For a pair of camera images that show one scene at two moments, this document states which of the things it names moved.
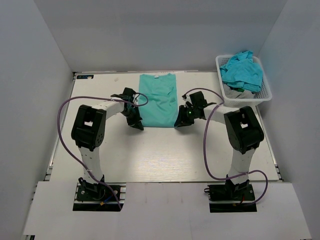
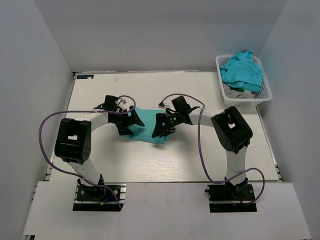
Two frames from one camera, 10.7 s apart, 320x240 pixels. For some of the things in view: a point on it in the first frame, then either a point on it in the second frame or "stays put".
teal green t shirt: [161, 110] -> [147, 116]
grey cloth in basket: [234, 94] stays put
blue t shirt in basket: [240, 71] stays put
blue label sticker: [84, 76] stays put
